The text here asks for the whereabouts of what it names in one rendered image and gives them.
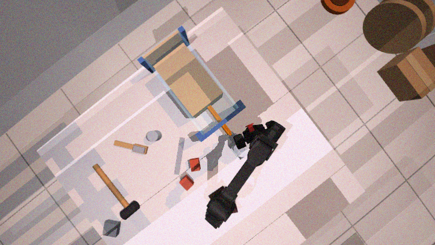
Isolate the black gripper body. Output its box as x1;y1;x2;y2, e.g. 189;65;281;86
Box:
233;120;272;149

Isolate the grey cylinder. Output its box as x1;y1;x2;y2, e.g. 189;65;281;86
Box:
147;130;162;142

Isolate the orange-red cube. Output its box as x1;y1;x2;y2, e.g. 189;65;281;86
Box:
190;158;201;172
179;175;194;191

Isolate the wooden-handled mallet with black head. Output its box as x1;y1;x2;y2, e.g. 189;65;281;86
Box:
93;164;140;220

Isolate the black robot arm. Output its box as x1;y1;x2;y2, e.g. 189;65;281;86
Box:
205;121;285;229

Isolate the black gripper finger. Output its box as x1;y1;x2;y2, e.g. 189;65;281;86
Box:
243;127;250;135
253;124;263;130

